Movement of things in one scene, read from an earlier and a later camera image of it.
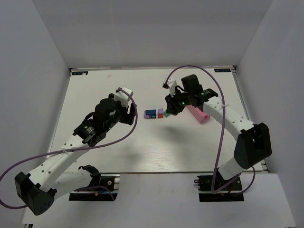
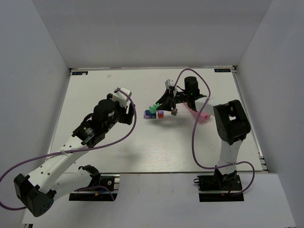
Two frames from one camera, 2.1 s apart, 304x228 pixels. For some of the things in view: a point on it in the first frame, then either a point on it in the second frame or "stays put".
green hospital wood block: [166, 114] -> [153, 109]
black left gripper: [130, 113] stays put
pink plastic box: [201, 116] stays put
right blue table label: [222, 70] stays put
